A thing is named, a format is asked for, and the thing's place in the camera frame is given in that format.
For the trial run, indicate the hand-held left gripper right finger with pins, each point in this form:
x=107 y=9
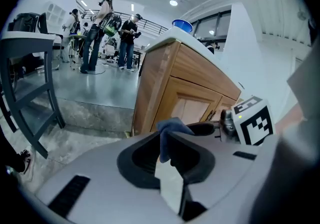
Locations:
x=225 y=168

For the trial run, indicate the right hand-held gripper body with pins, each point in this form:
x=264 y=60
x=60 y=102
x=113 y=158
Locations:
x=255 y=123

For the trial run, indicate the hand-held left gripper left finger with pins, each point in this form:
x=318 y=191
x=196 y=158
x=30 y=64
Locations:
x=100 y=168

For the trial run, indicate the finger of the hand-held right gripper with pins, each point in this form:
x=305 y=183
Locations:
x=205 y=129

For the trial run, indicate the wooden cabinet door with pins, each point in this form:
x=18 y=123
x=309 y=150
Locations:
x=192 y=103
x=226 y=105

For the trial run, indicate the dark blue cloth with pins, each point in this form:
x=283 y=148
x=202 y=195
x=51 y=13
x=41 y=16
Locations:
x=170 y=128

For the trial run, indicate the person's right forearm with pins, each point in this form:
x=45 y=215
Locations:
x=290 y=118

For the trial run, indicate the wooden sink cabinet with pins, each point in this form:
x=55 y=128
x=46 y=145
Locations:
x=155 y=80

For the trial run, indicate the dark framed window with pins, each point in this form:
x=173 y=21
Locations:
x=212 y=25

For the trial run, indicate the blue plastic cup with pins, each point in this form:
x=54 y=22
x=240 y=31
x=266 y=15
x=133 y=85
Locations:
x=182 y=26

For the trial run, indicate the black metal railing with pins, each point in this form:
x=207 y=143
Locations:
x=150 y=24

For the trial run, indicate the round ceiling light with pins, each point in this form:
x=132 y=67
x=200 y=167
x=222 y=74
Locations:
x=173 y=2

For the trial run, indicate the black office chair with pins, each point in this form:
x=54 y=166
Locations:
x=43 y=25

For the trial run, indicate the black bag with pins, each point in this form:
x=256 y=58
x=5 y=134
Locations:
x=23 y=21

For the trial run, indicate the white table with black frame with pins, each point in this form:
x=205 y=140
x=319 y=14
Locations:
x=25 y=40

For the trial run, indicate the white wall shelf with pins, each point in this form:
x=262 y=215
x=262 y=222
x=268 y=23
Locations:
x=56 y=13

